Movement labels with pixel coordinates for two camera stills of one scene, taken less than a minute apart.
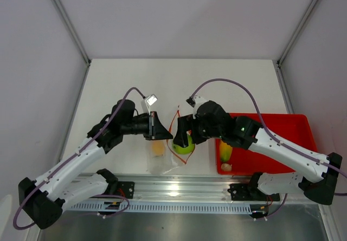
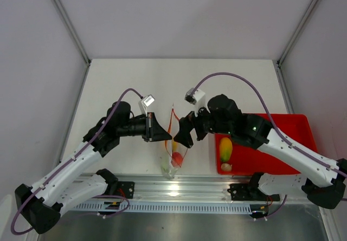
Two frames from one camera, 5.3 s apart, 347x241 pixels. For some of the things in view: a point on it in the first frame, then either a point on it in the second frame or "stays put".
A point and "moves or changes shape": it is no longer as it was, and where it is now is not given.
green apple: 186,150 → 165,166
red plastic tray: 294,130 stays put
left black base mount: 126,188 stays put
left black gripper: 155,130 stays put
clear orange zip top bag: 164,154 moves or changes shape
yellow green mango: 225,151 stays put
